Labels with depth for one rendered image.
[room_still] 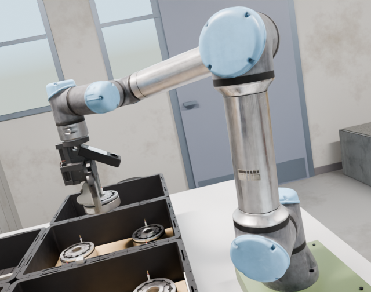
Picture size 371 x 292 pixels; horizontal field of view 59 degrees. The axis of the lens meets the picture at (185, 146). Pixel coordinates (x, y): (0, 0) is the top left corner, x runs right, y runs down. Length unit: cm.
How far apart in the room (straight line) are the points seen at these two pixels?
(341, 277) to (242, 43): 61
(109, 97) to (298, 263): 60
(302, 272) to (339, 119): 302
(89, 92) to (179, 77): 22
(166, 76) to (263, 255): 46
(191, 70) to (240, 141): 25
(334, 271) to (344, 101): 298
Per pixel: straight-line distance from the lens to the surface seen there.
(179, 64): 80
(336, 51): 374
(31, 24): 336
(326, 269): 96
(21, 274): 91
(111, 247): 110
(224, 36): 59
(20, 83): 336
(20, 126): 342
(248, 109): 61
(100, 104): 80
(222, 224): 136
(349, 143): 352
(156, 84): 84
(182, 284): 84
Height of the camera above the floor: 131
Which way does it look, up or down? 12 degrees down
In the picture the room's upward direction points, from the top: 12 degrees counter-clockwise
